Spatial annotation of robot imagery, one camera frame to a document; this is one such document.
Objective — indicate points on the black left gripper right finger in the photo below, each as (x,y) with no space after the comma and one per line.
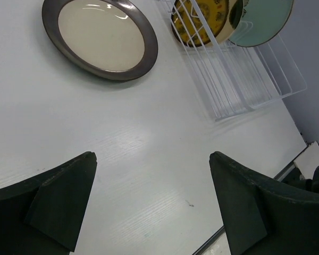
(262,215)

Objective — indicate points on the yellow patterned plate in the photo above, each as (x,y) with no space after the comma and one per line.
(188,28)

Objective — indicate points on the light blue flower plate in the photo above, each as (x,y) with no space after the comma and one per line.
(261,21)

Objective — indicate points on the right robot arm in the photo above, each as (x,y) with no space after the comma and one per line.
(296,179)

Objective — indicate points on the cream bowl with black flowers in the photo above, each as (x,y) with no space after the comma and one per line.
(232,20)

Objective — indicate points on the grey rimmed cream plate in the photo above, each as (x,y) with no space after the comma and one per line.
(110,39)

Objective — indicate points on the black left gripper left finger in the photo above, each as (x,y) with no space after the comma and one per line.
(44,213)

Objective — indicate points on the white wire dish rack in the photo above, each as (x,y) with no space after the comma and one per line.
(235,80)

